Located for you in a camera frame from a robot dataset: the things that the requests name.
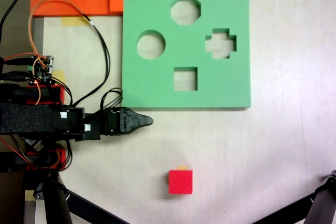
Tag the yellow masking tape piece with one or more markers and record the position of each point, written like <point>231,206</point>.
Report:
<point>29,195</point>
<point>182,168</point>
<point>73,21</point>
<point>59,76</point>

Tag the red square block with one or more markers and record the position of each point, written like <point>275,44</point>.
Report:
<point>180,182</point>

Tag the small circuit board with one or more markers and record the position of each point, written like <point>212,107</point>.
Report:
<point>42,68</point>

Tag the red and black table clamp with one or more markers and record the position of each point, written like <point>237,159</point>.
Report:
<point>61,159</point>
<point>56,94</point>

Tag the green shape sorting board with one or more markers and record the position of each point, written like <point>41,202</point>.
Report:
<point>157,90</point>

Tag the black tripod leg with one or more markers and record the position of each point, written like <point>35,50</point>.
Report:
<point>323,203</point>
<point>56,203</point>

